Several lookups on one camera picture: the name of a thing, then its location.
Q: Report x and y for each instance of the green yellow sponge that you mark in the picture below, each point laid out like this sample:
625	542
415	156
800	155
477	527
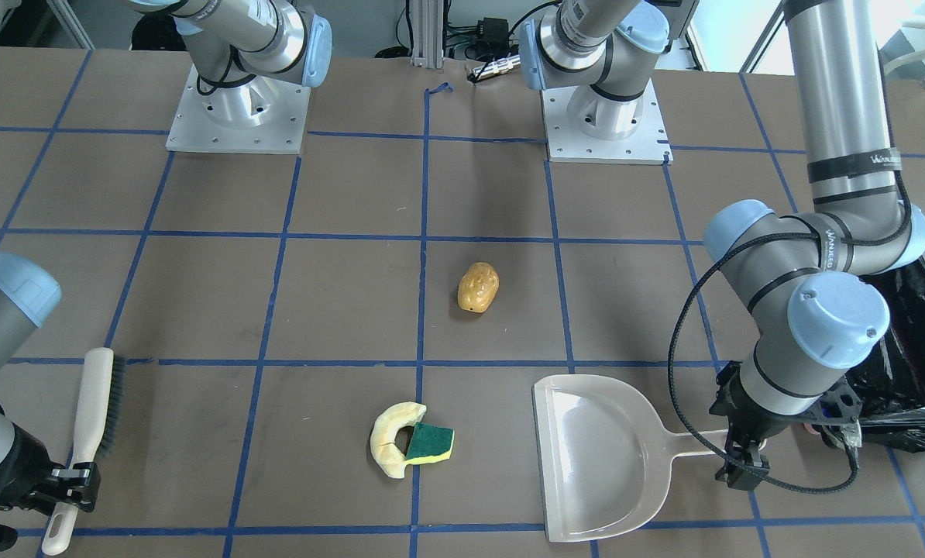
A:
429	444

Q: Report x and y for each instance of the beige hand brush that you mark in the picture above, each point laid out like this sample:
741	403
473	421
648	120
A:
95	431

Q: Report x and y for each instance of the yellow potato toy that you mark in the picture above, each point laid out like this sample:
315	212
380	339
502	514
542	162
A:
478	288

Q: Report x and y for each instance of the aluminium frame post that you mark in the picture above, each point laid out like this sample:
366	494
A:
426	27

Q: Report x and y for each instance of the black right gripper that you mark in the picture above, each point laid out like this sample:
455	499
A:
15	465

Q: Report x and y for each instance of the pale yellow crescent peel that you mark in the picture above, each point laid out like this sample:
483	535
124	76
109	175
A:
388	424

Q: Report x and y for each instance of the beige plastic dustpan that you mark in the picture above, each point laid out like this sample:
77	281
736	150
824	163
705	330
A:
605	456

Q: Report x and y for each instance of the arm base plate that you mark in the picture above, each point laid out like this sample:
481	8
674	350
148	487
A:
263	116
583	127

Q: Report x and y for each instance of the black lined trash bin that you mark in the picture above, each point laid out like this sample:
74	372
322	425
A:
891	381

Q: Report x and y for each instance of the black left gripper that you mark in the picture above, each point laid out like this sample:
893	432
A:
751	424

